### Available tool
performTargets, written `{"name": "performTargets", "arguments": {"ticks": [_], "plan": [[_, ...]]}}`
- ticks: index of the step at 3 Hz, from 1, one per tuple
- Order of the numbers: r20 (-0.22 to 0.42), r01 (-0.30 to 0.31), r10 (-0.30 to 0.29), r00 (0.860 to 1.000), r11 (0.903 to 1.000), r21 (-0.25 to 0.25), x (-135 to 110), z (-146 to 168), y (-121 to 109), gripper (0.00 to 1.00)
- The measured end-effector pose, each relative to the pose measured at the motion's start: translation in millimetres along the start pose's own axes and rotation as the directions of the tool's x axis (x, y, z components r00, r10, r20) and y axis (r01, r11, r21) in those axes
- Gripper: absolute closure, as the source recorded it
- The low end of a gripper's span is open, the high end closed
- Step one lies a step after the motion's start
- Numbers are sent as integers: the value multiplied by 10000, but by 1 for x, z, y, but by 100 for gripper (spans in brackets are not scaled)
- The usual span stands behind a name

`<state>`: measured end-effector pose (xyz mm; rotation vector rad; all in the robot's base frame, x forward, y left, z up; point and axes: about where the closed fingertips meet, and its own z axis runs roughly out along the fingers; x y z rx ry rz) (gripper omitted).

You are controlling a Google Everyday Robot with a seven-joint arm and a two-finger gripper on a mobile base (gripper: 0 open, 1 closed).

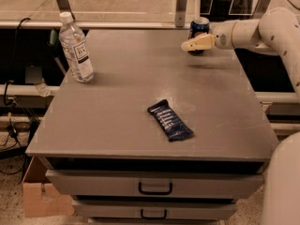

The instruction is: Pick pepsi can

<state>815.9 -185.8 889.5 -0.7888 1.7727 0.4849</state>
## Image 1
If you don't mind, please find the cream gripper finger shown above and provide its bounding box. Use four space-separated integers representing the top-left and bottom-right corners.
181 33 215 52

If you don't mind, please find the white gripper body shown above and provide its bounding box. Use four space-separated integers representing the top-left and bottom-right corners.
213 22 235 50

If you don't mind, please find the blue pepsi can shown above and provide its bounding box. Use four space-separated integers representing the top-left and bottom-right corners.
187 16 211 55

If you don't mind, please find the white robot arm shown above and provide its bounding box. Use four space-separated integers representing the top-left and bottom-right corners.
181 7 300 225

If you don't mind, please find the dark blue snack bar wrapper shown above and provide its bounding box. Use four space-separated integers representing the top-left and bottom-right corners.
147 99 194 142

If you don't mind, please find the grey cabinet with drawers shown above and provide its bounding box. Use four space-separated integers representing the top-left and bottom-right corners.
27 30 278 225

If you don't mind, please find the clear water bottle white label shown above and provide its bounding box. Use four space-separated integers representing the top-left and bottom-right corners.
59 12 94 83

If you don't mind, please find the small clear plastic bottle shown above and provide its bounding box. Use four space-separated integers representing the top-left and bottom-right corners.
35 82 51 98

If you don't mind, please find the lower grey drawer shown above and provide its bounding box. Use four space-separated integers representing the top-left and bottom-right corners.
72 201 236 220

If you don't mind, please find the grey drawer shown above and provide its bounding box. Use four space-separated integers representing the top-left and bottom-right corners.
46 170 263 199
72 201 236 220

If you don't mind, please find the upper grey drawer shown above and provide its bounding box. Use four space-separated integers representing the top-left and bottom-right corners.
46 170 263 199

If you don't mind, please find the brown cardboard box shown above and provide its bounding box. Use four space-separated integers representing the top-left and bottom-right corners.
22 157 74 218

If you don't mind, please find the middle metal bracket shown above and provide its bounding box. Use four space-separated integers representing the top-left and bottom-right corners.
174 0 188 27

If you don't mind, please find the right metal bracket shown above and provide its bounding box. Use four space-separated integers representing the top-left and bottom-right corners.
251 0 271 19

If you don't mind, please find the black upper drawer handle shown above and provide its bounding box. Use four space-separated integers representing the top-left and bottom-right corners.
138 182 173 196

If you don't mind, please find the black drawer handle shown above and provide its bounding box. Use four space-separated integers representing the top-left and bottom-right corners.
140 209 168 220
138 182 173 196

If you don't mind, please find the black lower drawer handle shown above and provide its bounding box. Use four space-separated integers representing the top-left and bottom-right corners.
140 209 168 220

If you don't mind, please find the grey metal rail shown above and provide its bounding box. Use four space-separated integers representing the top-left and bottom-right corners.
0 20 193 30

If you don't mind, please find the black cable on left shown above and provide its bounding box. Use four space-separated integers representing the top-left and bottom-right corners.
0 17 40 176

